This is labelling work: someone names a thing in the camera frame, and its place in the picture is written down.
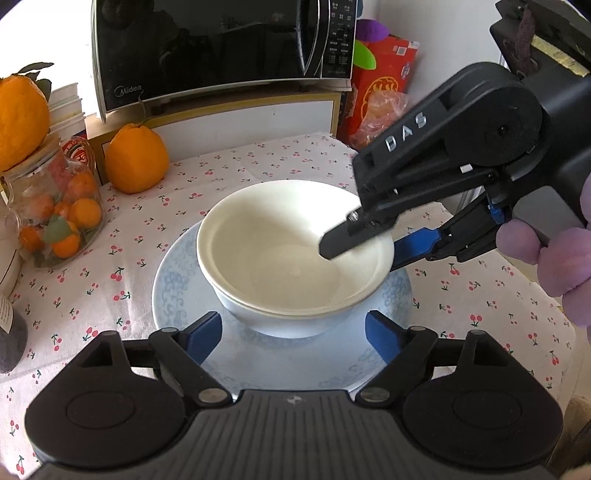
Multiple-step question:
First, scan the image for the blue patterned plate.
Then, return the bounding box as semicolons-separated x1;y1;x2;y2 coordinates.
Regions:
152;226;413;394

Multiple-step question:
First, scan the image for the green plastic toy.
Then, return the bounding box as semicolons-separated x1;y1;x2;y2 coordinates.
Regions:
353;39;377;70

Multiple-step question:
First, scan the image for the red carton box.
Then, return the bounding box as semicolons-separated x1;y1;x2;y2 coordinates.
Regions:
351;34;421;148

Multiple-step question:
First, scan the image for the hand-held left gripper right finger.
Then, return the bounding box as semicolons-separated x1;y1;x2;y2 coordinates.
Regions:
357;311;510;408

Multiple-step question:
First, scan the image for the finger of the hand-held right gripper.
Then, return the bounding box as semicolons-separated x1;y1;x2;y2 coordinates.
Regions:
318;85;490;260
392;194;513;269

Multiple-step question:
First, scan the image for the white wood-trimmed cabinet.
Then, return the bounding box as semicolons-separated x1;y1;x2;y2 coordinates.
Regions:
85;90;342;185

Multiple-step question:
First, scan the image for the cherry print tablecloth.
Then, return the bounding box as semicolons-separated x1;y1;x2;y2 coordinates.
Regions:
0;129;583;480

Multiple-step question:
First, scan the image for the black microwave oven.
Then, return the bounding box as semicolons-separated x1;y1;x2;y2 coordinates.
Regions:
90;0;365;125

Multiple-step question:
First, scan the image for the dark jar with silver lid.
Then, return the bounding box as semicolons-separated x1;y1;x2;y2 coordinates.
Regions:
0;258;28;374

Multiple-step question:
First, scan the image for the cream bowl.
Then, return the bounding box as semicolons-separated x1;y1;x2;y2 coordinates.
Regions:
203;249;389;321
197;180;396;315

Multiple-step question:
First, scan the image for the purple toy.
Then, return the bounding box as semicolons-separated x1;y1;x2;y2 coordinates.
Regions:
358;18;391;44

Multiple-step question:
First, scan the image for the large orange with leaves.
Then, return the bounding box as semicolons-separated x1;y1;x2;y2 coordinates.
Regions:
0;62;54;174

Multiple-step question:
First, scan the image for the stack of paper cups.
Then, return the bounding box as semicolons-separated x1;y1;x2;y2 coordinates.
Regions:
46;83;88;144

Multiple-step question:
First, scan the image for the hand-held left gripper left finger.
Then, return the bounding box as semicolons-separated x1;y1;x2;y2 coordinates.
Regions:
78;311;233;409

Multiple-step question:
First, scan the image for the glass jar of small oranges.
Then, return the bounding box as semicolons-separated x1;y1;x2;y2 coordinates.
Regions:
0;134;105;271

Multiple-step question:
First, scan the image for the white bowl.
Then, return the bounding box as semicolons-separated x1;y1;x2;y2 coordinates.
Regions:
231;300;356;340

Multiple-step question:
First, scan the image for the person's right hand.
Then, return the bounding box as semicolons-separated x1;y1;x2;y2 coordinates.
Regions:
498;173;591;326

